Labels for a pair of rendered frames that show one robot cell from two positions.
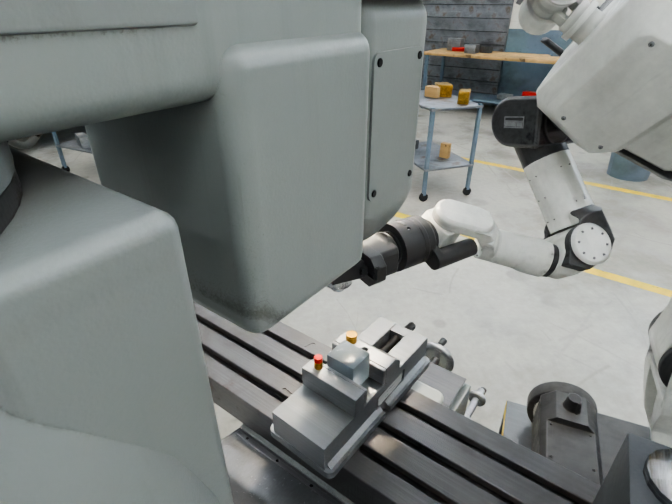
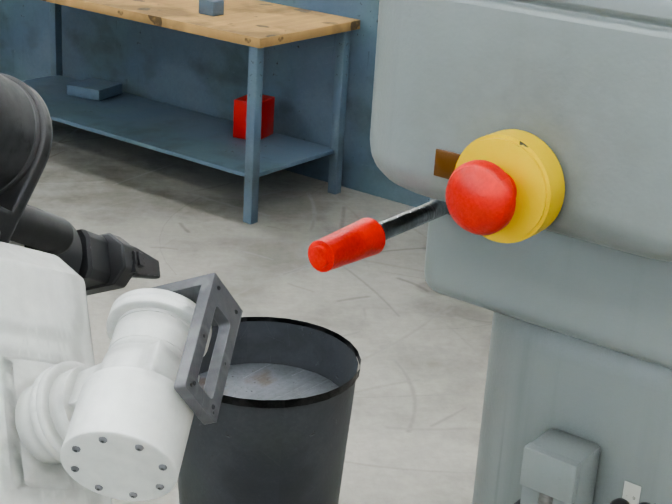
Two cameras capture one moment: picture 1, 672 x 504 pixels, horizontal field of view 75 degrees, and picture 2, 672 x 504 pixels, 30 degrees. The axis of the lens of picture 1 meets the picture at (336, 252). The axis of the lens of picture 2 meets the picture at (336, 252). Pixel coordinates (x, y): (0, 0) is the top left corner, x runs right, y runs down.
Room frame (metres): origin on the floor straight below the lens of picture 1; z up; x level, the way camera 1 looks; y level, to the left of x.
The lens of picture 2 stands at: (1.45, -0.24, 1.96)
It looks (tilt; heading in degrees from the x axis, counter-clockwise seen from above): 21 degrees down; 179
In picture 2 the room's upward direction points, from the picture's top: 4 degrees clockwise
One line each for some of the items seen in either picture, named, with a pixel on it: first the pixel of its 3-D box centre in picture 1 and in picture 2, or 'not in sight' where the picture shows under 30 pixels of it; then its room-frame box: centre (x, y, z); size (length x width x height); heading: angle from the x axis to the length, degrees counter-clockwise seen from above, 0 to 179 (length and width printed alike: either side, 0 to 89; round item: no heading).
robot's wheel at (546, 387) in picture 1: (561, 410); not in sight; (0.95, -0.71, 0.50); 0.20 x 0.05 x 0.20; 67
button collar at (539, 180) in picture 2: not in sight; (508, 186); (0.80, -0.14, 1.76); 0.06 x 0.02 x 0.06; 54
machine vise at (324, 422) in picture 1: (357, 376); not in sight; (0.63, -0.04, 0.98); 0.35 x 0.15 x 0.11; 141
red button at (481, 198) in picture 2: not in sight; (485, 195); (0.82, -0.15, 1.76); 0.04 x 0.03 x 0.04; 54
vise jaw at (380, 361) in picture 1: (365, 355); not in sight; (0.65, -0.06, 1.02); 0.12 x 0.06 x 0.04; 51
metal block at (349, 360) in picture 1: (348, 365); not in sight; (0.60, -0.02, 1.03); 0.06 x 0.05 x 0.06; 51
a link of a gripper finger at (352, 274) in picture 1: (349, 274); not in sight; (0.59, -0.02, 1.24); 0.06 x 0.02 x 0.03; 122
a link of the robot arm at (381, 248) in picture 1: (382, 252); not in sight; (0.67, -0.08, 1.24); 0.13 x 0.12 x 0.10; 32
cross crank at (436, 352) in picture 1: (431, 364); not in sight; (1.02, -0.30, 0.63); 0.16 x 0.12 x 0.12; 144
